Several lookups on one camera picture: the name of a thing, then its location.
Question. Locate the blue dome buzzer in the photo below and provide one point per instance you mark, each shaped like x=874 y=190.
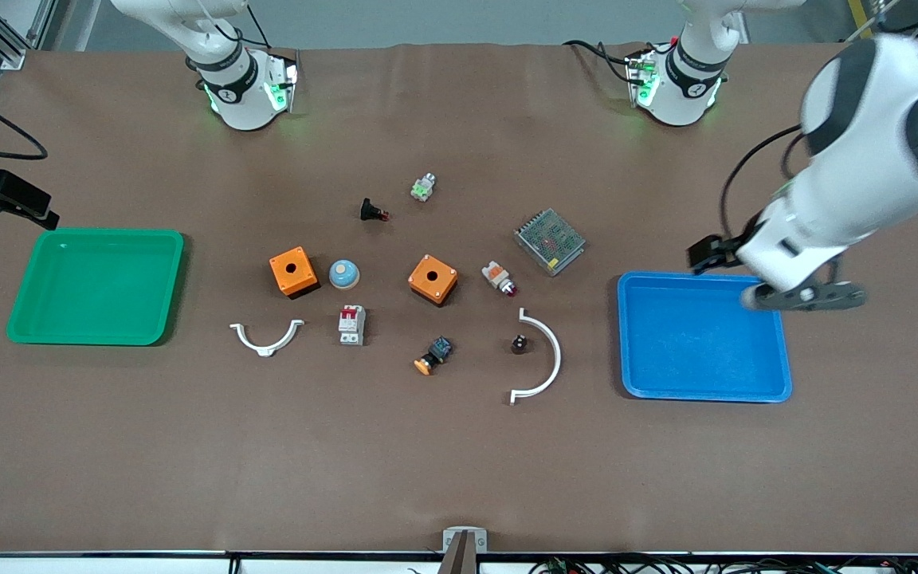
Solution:
x=344 y=274

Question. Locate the green plastic tray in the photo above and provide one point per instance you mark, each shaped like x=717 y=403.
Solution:
x=96 y=287

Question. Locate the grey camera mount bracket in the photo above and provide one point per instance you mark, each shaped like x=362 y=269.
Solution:
x=464 y=542

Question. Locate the large white pipe clamp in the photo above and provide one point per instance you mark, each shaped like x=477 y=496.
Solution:
x=555 y=355

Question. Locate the blue plastic tray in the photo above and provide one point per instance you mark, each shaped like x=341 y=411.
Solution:
x=702 y=339

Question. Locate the small white pipe clamp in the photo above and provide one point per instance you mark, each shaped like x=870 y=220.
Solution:
x=266 y=345

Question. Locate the red orange white pushbutton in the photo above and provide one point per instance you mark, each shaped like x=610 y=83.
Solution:
x=498 y=277

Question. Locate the orange button box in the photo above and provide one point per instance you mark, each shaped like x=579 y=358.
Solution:
x=433 y=279
x=293 y=271

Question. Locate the white red circuit breaker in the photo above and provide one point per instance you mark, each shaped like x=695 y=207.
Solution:
x=351 y=324

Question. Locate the metal mesh power supply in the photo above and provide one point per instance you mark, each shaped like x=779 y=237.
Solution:
x=550 y=241

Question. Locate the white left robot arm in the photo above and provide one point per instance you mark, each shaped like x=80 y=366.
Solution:
x=865 y=175

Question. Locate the black red indicator button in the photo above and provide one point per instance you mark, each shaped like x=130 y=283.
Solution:
x=373 y=210

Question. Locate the yellow pushbutton blue block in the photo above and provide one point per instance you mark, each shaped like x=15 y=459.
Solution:
x=435 y=355

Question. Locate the small black capacitor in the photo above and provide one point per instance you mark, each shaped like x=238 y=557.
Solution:
x=519 y=344

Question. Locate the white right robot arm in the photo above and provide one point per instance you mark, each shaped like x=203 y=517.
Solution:
x=236 y=88

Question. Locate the green white switch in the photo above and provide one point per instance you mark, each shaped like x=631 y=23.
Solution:
x=424 y=187

